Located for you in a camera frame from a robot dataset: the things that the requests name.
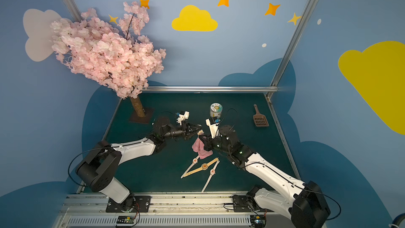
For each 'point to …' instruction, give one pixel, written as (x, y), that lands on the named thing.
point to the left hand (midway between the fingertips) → (203, 127)
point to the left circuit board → (125, 219)
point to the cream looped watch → (200, 132)
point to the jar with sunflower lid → (215, 109)
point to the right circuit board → (258, 221)
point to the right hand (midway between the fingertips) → (201, 134)
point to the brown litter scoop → (260, 120)
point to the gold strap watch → (204, 167)
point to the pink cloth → (198, 146)
